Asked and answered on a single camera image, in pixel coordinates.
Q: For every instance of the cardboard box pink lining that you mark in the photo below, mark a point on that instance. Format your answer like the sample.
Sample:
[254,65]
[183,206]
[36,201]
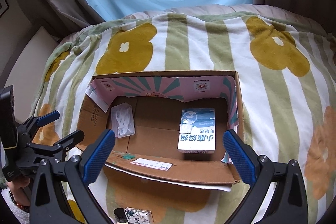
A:
[157,100]

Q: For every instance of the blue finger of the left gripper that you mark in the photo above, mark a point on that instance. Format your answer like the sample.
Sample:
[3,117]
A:
[48,118]
[65,144]

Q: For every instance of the white blue patch box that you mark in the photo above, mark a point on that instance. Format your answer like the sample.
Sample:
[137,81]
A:
[197,132]

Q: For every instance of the black cosmetic cream jar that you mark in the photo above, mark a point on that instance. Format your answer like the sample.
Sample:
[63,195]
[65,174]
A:
[120,216]

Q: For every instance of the floral striped green blanket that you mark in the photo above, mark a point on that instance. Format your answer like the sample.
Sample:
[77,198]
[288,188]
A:
[286,68]

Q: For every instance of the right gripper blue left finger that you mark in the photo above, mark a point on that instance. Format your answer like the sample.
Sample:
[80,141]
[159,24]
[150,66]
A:
[95,155]

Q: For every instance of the framed wall picture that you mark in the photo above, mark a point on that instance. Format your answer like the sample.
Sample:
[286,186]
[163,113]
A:
[4,6]

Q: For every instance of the clear floss pick box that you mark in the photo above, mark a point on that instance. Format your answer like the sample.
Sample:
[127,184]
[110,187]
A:
[122,120]

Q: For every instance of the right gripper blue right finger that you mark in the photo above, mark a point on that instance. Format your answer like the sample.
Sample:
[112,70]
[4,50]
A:
[242,156]

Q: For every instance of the white floral pattern box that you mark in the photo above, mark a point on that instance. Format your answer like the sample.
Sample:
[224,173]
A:
[138,216]

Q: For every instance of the person's left hand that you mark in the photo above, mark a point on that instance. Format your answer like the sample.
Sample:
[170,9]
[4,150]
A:
[16,187]

